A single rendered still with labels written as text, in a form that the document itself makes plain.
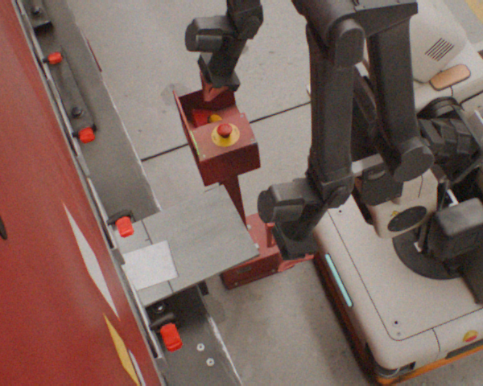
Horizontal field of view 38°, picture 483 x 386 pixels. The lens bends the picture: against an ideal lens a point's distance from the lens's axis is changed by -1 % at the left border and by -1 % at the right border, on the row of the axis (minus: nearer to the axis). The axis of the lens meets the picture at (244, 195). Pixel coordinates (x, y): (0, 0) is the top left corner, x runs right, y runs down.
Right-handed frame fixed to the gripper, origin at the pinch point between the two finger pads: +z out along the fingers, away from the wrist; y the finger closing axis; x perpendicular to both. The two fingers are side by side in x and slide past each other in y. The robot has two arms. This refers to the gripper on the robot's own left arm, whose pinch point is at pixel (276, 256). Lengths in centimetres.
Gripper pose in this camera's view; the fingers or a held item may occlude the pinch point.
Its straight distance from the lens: 139.5
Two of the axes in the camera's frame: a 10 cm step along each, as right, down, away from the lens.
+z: -3.4, 6.1, 7.1
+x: 8.8, -0.6, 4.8
